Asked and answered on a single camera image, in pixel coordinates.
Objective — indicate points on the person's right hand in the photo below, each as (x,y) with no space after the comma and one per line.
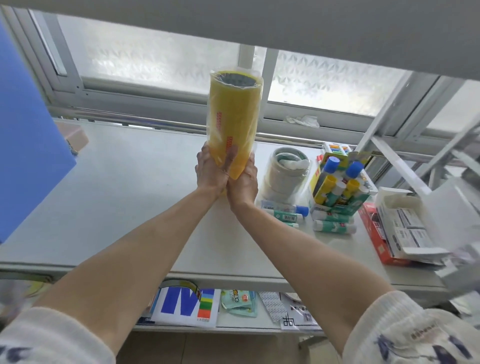
(243,191)

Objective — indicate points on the person's left hand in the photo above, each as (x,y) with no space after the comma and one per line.
(212,176)

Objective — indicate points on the white tape roll stack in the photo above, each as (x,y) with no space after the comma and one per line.
(279,183)

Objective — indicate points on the yellow tape roll stack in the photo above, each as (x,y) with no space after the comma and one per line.
(234,120)

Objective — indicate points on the yellow glue stick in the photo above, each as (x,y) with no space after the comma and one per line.
(325,189)
(349,191)

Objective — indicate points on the blue-capped white glue bottle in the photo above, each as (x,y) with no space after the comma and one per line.
(330,165)
(354,170)

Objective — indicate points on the green glue stick display box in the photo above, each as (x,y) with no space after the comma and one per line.
(345,208)

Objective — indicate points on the person's right forearm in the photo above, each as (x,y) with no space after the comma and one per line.
(307,270)

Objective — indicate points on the person's left forearm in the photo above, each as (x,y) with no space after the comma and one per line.
(123,262)

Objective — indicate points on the crumpled white tissue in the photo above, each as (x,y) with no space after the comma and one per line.
(302,121)

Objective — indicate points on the white box of colourful pins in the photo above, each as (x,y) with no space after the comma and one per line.
(337,149)

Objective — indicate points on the green printed packet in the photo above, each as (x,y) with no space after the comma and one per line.
(247,314)
(236,299)

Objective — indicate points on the black-framed shelf label holder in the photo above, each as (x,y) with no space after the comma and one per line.
(187,285)

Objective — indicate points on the white dotted packet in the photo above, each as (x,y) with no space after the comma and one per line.
(273,307)

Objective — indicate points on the white lower shelf board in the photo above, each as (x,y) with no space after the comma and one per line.
(243,322)

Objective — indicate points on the white shelf board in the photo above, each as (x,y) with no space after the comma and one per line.
(262,22)
(243,322)

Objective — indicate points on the white paper ream blue print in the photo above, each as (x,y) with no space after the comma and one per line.
(180,307)

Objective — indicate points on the frosted glass window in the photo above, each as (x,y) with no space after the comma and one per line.
(150,56)

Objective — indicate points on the clear bag with printed paper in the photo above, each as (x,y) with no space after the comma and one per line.
(296,318)

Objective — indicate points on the red flat box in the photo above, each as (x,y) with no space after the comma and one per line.
(375,236)

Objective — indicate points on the pink beige box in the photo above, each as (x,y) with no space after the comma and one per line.
(73,137)

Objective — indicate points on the white open cardboard box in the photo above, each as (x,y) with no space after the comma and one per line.
(393,195)

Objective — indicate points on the white metal shelf rack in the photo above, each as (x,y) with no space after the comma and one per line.
(393,165)

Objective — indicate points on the small white packet box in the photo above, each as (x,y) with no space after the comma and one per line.
(402,238)
(413,218)
(420,238)
(396,219)

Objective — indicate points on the white upper shelf board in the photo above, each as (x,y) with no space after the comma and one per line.
(262,22)

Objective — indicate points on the blue plastic file box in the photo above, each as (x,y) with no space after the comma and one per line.
(30,150)

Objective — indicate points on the white floral right sleeve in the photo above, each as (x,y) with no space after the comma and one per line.
(412,330)

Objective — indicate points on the white floral sleeve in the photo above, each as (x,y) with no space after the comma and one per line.
(48,337)
(412,330)

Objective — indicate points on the white floral left sleeve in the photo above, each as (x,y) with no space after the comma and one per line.
(48,337)

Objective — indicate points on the chrome metal rail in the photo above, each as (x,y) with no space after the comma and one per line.
(168,127)

